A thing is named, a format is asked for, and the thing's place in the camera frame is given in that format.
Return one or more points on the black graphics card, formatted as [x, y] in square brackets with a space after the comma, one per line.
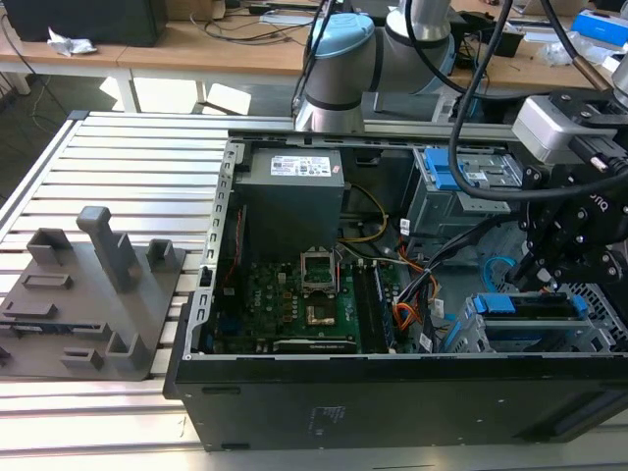
[314, 345]

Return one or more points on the grey power supply unit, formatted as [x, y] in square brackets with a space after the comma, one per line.
[289, 206]

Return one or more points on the crumpled white paper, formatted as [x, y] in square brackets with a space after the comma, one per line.
[71, 44]

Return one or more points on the grey parts rack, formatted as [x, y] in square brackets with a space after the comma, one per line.
[88, 324]

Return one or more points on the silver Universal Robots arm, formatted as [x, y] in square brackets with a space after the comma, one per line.
[338, 73]

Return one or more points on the green motherboard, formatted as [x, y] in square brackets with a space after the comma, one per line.
[275, 299]

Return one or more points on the thin metal locking lever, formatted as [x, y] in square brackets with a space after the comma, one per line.
[338, 275]

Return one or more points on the large black box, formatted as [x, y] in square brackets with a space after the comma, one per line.
[83, 22]

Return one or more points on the black open PC case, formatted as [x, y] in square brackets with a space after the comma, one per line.
[343, 407]

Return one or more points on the clear plastic bag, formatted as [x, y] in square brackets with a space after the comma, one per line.
[554, 51]

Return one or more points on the small black box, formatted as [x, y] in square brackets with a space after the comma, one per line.
[511, 44]

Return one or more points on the blue plastic cage latch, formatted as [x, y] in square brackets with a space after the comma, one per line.
[439, 169]

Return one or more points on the metal disk bay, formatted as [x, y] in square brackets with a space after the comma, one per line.
[606, 338]

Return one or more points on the blue cardboard box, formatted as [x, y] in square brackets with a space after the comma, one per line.
[593, 22]

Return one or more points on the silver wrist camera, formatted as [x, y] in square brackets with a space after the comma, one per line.
[544, 127]

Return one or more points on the CPU socket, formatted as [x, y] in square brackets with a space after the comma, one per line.
[321, 315]

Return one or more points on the wooden desk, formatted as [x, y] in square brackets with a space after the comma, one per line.
[172, 59]
[530, 76]

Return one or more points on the grey metal drive cage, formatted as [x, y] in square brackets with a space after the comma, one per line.
[441, 211]

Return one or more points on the hard disk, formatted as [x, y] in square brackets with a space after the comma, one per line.
[495, 305]

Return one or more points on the RAM stick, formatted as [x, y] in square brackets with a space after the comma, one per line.
[384, 304]

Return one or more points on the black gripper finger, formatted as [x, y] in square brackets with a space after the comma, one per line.
[532, 245]
[589, 265]

